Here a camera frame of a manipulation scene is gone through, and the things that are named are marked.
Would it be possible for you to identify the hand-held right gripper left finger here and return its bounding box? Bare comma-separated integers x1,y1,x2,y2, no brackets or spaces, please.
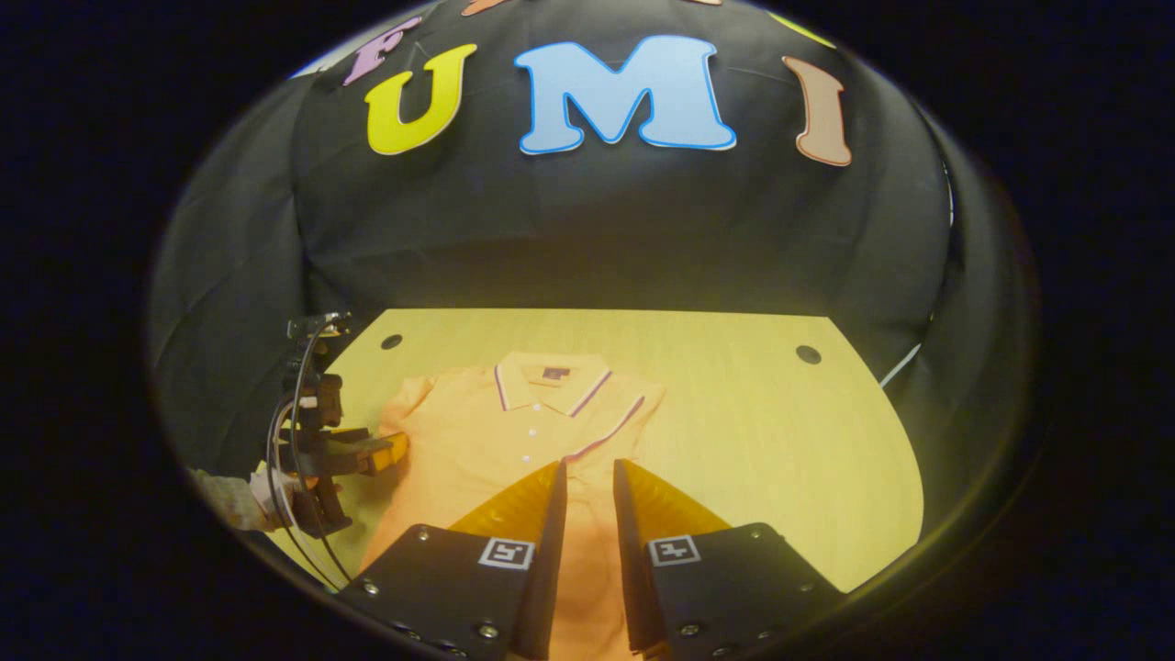
335,459,570,661

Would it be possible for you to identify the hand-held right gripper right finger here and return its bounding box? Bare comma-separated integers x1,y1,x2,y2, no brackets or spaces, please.
612,457,845,661

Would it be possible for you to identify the orange T-shirt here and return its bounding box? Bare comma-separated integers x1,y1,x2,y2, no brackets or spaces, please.
358,351,666,661

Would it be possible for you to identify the black backdrop cloth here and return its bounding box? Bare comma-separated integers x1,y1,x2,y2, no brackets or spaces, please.
151,0,1029,552

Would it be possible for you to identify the white cable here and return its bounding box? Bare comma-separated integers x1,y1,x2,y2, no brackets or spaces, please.
878,342,922,388

